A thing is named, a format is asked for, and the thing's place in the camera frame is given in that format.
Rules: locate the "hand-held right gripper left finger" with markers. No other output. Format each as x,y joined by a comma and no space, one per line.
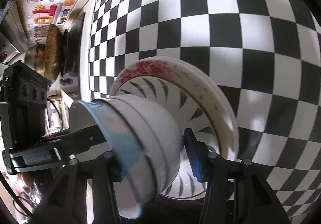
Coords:
122,175

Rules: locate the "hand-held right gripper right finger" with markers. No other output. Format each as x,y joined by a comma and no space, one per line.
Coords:
194,156

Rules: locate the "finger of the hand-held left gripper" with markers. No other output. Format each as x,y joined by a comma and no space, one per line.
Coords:
82,140

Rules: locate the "white bowl with dark rim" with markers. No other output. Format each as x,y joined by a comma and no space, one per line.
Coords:
155,133

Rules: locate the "white plate blue leaf pattern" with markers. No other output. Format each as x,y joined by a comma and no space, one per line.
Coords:
173,103

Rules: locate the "white plate pink floral rim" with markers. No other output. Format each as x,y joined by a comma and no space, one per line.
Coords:
150,66

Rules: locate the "person's left forearm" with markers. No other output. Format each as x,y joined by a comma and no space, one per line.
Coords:
25,180

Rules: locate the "metal pot with lid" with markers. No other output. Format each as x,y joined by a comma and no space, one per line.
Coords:
35,59

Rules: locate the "dark wok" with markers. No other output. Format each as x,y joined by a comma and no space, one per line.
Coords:
52,53

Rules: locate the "black gas stove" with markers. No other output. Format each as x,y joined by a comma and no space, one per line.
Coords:
72,48

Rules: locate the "black and white checkered cloth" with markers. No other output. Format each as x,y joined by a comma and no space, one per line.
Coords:
225,38

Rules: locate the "colourful wall sticker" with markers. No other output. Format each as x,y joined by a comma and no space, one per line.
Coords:
42,18

